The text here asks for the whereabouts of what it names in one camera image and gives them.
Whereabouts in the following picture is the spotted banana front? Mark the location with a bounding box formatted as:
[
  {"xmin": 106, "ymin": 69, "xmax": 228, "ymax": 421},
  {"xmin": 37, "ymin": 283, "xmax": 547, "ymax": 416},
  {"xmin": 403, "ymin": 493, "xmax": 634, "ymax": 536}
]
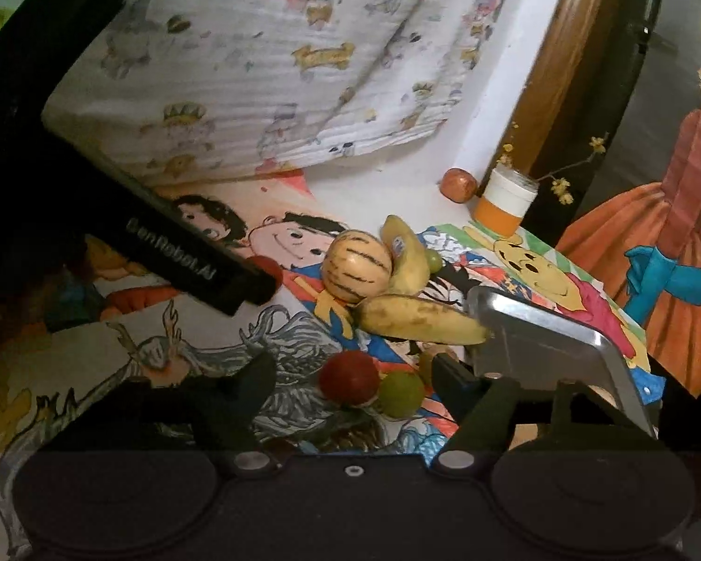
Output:
[{"xmin": 350, "ymin": 294, "xmax": 491, "ymax": 346}]

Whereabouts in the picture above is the red cherry tomato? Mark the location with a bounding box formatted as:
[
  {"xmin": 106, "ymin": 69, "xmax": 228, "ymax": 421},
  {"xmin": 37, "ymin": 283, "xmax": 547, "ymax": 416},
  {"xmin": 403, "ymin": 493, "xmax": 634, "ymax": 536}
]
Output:
[
  {"xmin": 318, "ymin": 351, "xmax": 379, "ymax": 407},
  {"xmin": 247, "ymin": 255, "xmax": 283, "ymax": 294}
]

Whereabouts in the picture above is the stickered banana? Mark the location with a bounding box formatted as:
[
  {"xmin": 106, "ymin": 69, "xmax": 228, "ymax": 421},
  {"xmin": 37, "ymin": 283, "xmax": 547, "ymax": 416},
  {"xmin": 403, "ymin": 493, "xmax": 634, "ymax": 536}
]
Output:
[{"xmin": 381, "ymin": 214, "xmax": 430, "ymax": 296}]

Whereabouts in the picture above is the metal baking tray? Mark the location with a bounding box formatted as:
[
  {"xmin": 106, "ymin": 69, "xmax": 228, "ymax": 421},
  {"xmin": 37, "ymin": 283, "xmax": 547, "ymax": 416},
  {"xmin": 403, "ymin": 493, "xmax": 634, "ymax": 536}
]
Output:
[{"xmin": 465, "ymin": 286, "xmax": 653, "ymax": 434}]

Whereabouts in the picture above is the green cherry tomato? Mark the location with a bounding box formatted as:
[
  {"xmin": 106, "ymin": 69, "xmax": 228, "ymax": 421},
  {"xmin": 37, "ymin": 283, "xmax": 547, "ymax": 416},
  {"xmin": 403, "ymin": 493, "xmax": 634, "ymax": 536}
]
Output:
[{"xmin": 377, "ymin": 371, "xmax": 425, "ymax": 419}]

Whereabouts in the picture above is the winnie the pooh drawing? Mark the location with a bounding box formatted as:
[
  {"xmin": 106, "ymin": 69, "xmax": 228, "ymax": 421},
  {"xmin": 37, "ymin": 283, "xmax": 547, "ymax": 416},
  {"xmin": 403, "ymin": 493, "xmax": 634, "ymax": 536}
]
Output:
[{"xmin": 420, "ymin": 220, "xmax": 654, "ymax": 375}]

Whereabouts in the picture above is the silver-haired anime poster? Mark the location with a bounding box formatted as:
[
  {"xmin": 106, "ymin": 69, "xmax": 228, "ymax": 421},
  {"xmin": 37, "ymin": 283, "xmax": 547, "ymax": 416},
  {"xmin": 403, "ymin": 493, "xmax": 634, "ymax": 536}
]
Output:
[{"xmin": 0, "ymin": 293, "xmax": 387, "ymax": 560}]

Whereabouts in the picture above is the striped pepino melon by bananas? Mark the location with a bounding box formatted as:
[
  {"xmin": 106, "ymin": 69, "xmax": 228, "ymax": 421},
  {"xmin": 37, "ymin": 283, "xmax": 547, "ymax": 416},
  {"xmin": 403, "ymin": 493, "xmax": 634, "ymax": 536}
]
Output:
[{"xmin": 322, "ymin": 229, "xmax": 393, "ymax": 304}]

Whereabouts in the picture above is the two boys cartoon poster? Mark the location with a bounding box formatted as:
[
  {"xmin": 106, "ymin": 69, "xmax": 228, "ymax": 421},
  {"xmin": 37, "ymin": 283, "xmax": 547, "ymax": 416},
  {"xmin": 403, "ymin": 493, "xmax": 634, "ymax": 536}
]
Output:
[{"xmin": 68, "ymin": 171, "xmax": 347, "ymax": 324}]

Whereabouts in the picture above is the white orange jar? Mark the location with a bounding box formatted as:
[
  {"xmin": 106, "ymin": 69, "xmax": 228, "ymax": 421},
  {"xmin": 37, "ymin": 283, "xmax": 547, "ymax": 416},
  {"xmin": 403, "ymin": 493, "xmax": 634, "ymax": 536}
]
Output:
[{"xmin": 472, "ymin": 164, "xmax": 539, "ymax": 237}]

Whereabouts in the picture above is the dried yellow flower sprig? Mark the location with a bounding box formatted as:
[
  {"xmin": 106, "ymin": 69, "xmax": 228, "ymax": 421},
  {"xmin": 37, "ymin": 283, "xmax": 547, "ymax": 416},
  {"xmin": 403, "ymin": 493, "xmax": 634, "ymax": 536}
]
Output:
[{"xmin": 495, "ymin": 132, "xmax": 609, "ymax": 207}]

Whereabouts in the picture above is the white cartoon-print cloth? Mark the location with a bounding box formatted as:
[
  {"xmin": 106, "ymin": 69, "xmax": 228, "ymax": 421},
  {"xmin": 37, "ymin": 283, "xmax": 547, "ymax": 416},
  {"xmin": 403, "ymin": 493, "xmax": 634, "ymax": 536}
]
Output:
[{"xmin": 45, "ymin": 0, "xmax": 505, "ymax": 185}]

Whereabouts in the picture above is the girl orange dress poster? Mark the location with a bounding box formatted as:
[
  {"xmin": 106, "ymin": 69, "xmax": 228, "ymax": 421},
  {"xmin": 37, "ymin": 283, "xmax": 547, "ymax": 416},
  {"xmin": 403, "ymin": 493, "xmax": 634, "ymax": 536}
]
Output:
[{"xmin": 558, "ymin": 0, "xmax": 701, "ymax": 398}]

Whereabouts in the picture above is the brown wooden door frame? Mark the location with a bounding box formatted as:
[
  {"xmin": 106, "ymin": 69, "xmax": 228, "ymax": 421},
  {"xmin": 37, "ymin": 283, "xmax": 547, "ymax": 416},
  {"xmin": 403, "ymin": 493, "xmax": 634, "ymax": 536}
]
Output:
[{"xmin": 495, "ymin": 0, "xmax": 615, "ymax": 176}]

